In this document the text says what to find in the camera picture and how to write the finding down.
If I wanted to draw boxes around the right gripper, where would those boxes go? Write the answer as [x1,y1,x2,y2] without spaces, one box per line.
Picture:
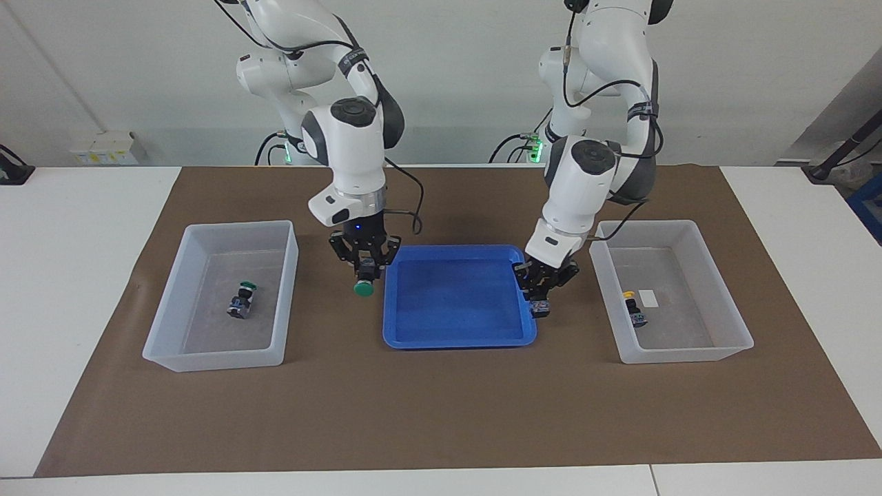
[328,210,402,282]

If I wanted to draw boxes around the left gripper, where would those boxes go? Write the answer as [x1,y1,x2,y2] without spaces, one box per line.
[513,251,580,304]

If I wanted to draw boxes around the green push button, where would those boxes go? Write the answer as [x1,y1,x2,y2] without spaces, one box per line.
[226,280,258,320]
[353,258,378,298]

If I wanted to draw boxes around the blue plastic tray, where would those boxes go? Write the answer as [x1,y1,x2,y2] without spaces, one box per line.
[382,245,538,350]

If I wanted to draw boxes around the clear plastic box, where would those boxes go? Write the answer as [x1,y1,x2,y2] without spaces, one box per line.
[142,220,300,373]
[588,219,755,365]

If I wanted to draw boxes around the black stand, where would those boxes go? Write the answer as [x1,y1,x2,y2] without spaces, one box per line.
[802,109,882,182]
[0,144,36,186]

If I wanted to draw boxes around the blue crate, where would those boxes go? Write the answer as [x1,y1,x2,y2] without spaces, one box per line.
[845,171,882,246]

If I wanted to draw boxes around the black cable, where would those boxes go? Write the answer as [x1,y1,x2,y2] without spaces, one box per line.
[214,0,424,236]
[254,130,289,167]
[488,132,536,165]
[561,0,666,242]

